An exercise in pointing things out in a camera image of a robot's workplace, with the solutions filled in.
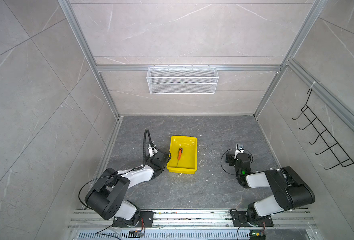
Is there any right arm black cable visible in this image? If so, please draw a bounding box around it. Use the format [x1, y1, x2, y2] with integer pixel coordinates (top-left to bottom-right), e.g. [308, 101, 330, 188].
[220, 148, 254, 176]

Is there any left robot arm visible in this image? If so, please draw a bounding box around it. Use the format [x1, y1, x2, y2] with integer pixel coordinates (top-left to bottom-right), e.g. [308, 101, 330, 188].
[84, 149, 172, 227]

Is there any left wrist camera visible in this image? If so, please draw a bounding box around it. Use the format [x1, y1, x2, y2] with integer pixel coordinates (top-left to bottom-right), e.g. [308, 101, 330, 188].
[148, 145, 158, 157]

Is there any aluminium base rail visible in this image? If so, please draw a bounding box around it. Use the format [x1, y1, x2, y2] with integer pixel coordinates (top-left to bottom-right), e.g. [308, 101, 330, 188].
[67, 208, 322, 240]

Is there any black wire hook rack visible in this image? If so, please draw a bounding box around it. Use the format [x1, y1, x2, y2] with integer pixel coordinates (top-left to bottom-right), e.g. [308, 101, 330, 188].
[292, 89, 354, 170]

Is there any orange handled screwdriver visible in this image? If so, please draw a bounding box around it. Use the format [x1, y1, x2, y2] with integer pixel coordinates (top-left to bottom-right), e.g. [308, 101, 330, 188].
[176, 148, 183, 167]

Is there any white wire mesh basket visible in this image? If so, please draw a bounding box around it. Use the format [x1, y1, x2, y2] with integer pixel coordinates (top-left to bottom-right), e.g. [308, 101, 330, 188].
[147, 67, 219, 95]

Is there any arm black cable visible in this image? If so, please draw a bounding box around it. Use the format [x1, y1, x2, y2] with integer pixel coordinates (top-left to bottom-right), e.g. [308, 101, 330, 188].
[220, 148, 254, 176]
[78, 128, 154, 209]

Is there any yellow plastic bin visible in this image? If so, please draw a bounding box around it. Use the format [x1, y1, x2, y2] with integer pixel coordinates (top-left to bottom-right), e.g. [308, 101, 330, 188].
[167, 136, 198, 175]

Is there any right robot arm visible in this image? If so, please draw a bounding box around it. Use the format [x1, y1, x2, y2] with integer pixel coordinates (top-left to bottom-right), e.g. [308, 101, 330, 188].
[222, 149, 316, 227]

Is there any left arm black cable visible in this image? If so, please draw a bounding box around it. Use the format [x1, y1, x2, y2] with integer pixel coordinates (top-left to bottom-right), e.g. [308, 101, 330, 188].
[78, 128, 154, 209]

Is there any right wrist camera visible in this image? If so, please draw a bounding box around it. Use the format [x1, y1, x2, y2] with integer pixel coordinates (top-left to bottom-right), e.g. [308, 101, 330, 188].
[234, 144, 244, 160]

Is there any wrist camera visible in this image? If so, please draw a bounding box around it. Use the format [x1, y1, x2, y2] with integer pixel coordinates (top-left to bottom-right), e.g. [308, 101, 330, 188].
[148, 145, 158, 157]
[234, 144, 244, 160]

